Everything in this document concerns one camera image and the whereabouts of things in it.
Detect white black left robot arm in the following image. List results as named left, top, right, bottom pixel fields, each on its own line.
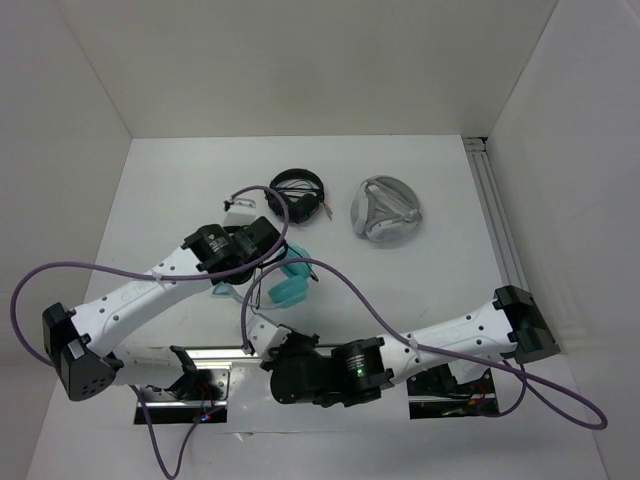
left=42, top=217, right=280, bottom=402

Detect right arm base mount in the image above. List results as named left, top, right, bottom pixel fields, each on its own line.
left=406, top=365, right=500, bottom=420

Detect grey white headphones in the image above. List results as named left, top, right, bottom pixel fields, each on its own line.
left=350, top=175, right=423, bottom=244

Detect teal cat-ear headphones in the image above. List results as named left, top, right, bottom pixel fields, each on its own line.
left=209, top=243, right=321, bottom=309

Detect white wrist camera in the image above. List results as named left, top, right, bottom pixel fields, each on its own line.
left=243, top=318, right=285, bottom=360
left=222, top=197, right=257, bottom=227

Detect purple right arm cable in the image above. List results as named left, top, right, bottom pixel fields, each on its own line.
left=239, top=258, right=609, bottom=432

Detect black headphones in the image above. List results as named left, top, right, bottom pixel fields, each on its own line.
left=265, top=168, right=333, bottom=224

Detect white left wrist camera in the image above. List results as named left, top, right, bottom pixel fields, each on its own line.
left=222, top=197, right=257, bottom=227

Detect aluminium side rail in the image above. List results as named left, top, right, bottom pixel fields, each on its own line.
left=462, top=137, right=529, bottom=290

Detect thin black headphone cable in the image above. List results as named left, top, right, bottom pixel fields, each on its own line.
left=247, top=249, right=321, bottom=319

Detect aluminium front rail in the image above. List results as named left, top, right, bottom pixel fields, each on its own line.
left=186, top=347, right=262, bottom=365

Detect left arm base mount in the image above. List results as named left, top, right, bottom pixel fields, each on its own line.
left=138, top=366, right=230, bottom=425

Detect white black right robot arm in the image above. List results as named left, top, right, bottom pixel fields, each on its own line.
left=248, top=286, right=560, bottom=408

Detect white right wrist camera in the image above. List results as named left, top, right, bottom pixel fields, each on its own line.
left=243, top=318, right=285, bottom=360

